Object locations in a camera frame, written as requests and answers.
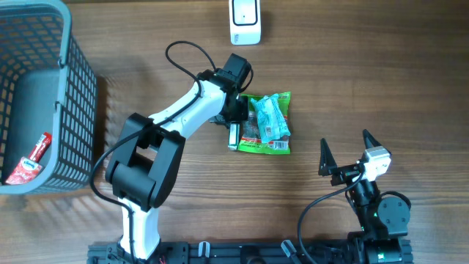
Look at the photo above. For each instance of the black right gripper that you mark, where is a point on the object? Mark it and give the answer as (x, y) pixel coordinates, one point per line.
(329, 165)

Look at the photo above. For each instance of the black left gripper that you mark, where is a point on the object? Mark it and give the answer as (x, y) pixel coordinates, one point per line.
(242, 117)

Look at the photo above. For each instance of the teal white tissue pack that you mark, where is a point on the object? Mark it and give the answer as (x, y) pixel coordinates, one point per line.
(270, 119)

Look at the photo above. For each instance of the green snack bag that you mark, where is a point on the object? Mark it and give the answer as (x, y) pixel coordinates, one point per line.
(250, 141)

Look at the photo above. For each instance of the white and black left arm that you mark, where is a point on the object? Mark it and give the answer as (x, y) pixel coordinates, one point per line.
(144, 167)

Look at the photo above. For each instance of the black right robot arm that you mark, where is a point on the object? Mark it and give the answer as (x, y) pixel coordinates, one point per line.
(383, 216)

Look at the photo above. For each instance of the white barcode scanner box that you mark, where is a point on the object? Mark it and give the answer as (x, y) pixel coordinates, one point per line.
(245, 22)

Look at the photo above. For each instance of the grey plastic mesh basket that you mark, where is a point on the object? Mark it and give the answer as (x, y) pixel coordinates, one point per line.
(47, 85)

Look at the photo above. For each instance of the red stick sachet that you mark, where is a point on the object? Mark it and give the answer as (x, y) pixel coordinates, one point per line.
(41, 147)

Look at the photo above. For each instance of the red tissue packet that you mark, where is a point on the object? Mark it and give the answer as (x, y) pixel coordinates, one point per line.
(24, 172)

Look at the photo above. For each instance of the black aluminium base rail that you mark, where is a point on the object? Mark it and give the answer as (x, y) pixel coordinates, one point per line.
(335, 251)

